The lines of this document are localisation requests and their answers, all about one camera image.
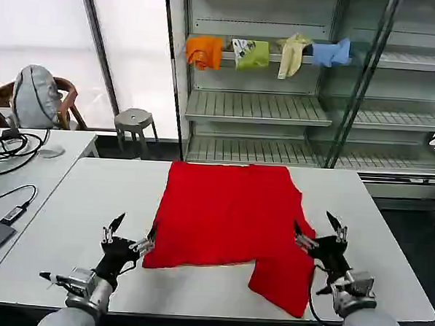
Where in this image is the dark window frame post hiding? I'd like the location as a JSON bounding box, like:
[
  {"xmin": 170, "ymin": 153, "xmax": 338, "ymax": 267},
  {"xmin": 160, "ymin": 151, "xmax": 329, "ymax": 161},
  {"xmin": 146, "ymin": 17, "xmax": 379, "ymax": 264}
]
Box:
[{"xmin": 75, "ymin": 0, "xmax": 125, "ymax": 115}]

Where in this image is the brown wooden chair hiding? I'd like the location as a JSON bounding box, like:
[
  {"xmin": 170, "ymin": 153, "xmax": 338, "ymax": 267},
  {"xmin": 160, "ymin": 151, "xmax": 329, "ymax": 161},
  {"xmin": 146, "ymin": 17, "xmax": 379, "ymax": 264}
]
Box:
[{"xmin": 0, "ymin": 74, "xmax": 91, "ymax": 133}]

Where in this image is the grey backpack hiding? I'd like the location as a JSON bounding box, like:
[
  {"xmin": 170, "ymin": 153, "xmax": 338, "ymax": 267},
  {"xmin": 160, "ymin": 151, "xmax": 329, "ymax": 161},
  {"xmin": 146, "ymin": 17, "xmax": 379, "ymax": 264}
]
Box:
[{"xmin": 10, "ymin": 63, "xmax": 66, "ymax": 130}]

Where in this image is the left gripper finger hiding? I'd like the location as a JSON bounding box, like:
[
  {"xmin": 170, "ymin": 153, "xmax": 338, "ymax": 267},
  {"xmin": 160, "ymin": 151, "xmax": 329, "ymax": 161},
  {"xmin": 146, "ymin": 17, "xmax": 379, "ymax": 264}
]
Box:
[
  {"xmin": 128, "ymin": 222, "xmax": 159, "ymax": 255},
  {"xmin": 101, "ymin": 211, "xmax": 127, "ymax": 245}
]

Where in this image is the red shirt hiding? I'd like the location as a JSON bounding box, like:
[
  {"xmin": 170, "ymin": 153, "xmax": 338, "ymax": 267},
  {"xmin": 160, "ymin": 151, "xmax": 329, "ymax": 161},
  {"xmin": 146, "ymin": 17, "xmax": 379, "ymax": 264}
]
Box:
[{"xmin": 139, "ymin": 158, "xmax": 321, "ymax": 320}]

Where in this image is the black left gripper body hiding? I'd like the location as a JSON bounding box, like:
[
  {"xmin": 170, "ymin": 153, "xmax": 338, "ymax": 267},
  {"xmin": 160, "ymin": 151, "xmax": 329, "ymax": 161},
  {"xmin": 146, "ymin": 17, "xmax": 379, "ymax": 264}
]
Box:
[{"xmin": 93, "ymin": 236, "xmax": 146, "ymax": 290}]

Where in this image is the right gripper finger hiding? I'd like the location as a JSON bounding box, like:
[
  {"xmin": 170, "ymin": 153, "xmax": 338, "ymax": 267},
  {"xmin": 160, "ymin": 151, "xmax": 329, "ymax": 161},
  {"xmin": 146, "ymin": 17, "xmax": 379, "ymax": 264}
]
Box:
[
  {"xmin": 291, "ymin": 219, "xmax": 320, "ymax": 254},
  {"xmin": 324, "ymin": 211, "xmax": 349, "ymax": 246}
]

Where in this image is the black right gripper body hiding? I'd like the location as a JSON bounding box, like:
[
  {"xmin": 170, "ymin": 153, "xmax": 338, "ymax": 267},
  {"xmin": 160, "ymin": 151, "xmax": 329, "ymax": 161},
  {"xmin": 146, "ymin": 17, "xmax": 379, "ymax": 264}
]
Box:
[{"xmin": 305, "ymin": 233, "xmax": 355, "ymax": 283}]

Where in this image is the grey plastic stool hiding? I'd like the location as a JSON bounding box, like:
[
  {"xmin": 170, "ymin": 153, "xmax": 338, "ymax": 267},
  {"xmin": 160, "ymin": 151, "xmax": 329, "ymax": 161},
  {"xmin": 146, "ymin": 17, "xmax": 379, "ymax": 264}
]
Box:
[{"xmin": 111, "ymin": 106, "xmax": 161, "ymax": 153}]

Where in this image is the empty grey shelf rack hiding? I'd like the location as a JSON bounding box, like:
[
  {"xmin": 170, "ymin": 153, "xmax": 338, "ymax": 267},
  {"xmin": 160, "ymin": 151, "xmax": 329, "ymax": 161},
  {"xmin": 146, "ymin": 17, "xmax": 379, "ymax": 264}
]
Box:
[{"xmin": 324, "ymin": 0, "xmax": 435, "ymax": 201}]

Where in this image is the grey shelf rack with clothes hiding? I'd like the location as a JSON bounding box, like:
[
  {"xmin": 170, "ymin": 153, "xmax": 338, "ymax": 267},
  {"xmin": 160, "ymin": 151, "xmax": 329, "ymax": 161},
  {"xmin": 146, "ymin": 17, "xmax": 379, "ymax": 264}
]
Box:
[{"xmin": 155, "ymin": 0, "xmax": 358, "ymax": 171}]

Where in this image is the pale grey computer mouse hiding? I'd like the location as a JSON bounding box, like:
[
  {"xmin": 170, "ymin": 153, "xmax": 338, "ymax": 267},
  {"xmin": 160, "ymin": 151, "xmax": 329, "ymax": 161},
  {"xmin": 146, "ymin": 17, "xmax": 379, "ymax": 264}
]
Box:
[{"xmin": 39, "ymin": 144, "xmax": 66, "ymax": 160}]

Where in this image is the black cable with dongle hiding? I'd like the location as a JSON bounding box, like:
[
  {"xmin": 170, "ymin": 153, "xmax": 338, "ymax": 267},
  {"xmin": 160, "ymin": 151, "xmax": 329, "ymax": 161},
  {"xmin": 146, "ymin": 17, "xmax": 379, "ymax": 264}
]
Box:
[{"xmin": 0, "ymin": 183, "xmax": 38, "ymax": 224}]

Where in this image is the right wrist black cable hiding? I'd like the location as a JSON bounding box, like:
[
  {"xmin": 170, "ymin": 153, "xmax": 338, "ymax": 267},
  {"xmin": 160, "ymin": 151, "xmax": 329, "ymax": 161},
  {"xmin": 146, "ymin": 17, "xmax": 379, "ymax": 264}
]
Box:
[{"xmin": 305, "ymin": 262, "xmax": 348, "ymax": 326}]

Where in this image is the black coiled cable with adapter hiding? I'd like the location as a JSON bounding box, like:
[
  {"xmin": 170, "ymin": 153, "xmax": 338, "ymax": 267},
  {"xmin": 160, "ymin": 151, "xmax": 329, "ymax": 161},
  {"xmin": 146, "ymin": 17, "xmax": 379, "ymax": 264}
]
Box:
[{"xmin": 0, "ymin": 125, "xmax": 52, "ymax": 179}]

